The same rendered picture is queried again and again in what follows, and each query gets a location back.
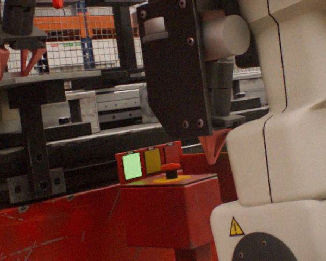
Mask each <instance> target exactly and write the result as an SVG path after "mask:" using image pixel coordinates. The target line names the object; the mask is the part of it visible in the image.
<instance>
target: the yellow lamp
mask: <svg viewBox="0 0 326 261"><path fill-rule="evenodd" d="M144 153H145V161H146V169H147V174H150V173H154V172H158V171H161V170H160V167H161V161H160V153H159V149H155V150H151V151H146V152H144Z"/></svg>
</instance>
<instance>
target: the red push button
mask: <svg viewBox="0 0 326 261"><path fill-rule="evenodd" d="M180 168H181V165H180V164H178V163H169V164H164V165H162V166H161V167H160V170H161V171H165V174H166V179H167V180H169V179H177V178H178V175H177V170H179V169H180Z"/></svg>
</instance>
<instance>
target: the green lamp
mask: <svg viewBox="0 0 326 261"><path fill-rule="evenodd" d="M123 162H124V170H125V174H126V179H131V178H134V177H138V176H142V174H141V166H140V158H139V154H138V153H136V154H131V155H128V156H123Z"/></svg>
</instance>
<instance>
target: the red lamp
mask: <svg viewBox="0 0 326 261"><path fill-rule="evenodd" d="M164 151H165V159H166V164H169V163H178V164H180V158H179V150H178V145H174V146H169V147H164Z"/></svg>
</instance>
